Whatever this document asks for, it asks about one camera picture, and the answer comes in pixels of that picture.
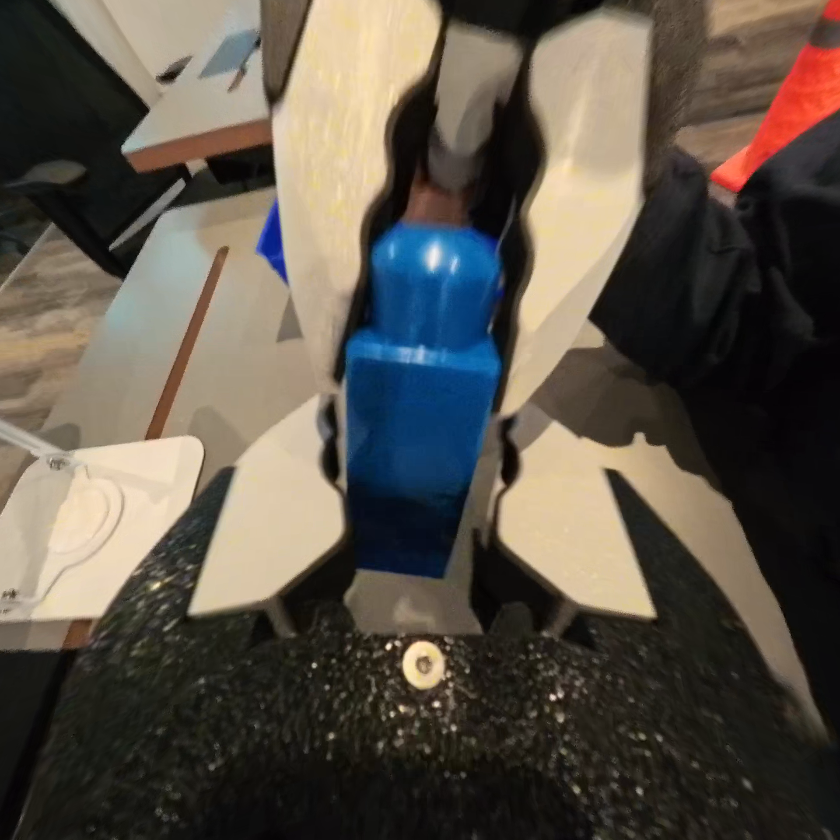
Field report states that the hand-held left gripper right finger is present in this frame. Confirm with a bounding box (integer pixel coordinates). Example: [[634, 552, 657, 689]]
[[472, 402, 658, 637]]

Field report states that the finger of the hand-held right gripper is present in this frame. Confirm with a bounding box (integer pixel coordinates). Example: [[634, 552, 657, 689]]
[[269, 0, 442, 396], [495, 10, 658, 419]]

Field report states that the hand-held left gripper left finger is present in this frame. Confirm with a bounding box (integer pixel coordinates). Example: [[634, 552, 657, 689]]
[[187, 394, 350, 637]]

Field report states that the blue plastic bin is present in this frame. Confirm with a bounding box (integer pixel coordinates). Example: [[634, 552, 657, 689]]
[[256, 199, 293, 287]]

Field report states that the blue mega block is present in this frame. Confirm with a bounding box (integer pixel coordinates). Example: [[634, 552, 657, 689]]
[[343, 222, 508, 580]]

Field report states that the person's right forearm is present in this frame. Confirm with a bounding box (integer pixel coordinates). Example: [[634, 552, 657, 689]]
[[587, 147, 821, 421]]

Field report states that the person's right hand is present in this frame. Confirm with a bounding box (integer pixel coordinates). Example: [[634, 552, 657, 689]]
[[403, 176, 475, 227]]

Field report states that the blue paper sheet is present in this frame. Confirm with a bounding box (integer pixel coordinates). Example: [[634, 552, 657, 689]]
[[199, 29, 261, 81]]

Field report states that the white table with brown edge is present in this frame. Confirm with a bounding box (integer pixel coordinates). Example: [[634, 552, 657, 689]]
[[121, 20, 277, 175]]

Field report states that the white sign stand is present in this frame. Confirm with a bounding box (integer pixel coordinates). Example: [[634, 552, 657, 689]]
[[0, 420, 206, 652]]

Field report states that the orange traffic cone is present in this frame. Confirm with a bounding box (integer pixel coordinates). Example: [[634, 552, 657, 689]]
[[710, 0, 840, 193]]

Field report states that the person's black jacket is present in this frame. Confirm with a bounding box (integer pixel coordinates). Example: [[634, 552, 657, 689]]
[[656, 112, 840, 736]]

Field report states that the black office chair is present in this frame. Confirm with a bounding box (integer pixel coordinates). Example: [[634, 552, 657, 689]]
[[0, 0, 191, 280]]

